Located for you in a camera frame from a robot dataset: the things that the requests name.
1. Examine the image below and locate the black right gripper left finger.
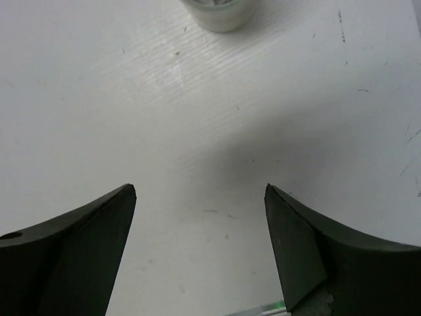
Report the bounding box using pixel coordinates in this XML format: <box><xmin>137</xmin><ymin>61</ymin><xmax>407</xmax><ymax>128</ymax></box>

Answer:
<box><xmin>1</xmin><ymin>184</ymin><xmax>136</xmax><ymax>315</ymax></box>

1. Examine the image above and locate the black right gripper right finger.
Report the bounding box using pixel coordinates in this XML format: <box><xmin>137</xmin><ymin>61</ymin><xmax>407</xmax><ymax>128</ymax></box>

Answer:
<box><xmin>264</xmin><ymin>185</ymin><xmax>420</xmax><ymax>315</ymax></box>

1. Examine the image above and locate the black lid white powder jar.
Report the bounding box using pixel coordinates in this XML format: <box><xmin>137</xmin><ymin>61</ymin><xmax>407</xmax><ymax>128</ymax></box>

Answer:
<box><xmin>181</xmin><ymin>0</ymin><xmax>259</xmax><ymax>33</ymax></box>

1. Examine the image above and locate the aluminium front rail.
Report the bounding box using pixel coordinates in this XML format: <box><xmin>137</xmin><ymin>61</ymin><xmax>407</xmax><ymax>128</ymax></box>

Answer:
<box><xmin>227</xmin><ymin>301</ymin><xmax>287</xmax><ymax>316</ymax></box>

